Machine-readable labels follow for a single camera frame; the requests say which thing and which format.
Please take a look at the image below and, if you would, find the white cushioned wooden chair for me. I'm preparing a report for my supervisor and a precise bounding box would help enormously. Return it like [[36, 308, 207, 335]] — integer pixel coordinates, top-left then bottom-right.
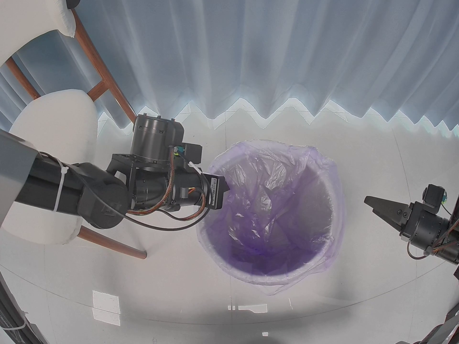
[[0, 0, 148, 261]]

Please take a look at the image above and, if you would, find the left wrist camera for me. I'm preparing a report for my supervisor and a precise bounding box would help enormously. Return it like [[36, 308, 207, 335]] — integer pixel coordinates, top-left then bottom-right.
[[174, 141, 203, 165]]

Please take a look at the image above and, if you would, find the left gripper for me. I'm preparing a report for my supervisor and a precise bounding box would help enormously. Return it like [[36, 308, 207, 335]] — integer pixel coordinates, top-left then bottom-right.
[[131, 172, 230, 213]]

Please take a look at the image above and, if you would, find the pale blue curtain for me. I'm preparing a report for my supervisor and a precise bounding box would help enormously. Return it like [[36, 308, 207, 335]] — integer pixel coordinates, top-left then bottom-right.
[[0, 0, 459, 139]]

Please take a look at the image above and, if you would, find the purple plastic bag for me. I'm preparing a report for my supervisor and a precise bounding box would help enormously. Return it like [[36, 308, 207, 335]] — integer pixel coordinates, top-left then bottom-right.
[[197, 139, 346, 296]]

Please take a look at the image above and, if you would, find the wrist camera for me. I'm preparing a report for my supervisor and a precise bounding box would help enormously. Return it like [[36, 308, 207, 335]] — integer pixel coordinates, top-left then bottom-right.
[[174, 141, 203, 165], [422, 184, 448, 214]]

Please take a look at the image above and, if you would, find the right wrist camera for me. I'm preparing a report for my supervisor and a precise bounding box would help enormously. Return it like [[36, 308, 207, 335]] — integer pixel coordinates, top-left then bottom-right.
[[422, 184, 448, 214]]

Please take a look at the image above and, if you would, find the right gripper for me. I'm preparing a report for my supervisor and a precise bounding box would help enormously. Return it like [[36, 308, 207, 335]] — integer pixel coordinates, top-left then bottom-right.
[[400, 201, 451, 254]]

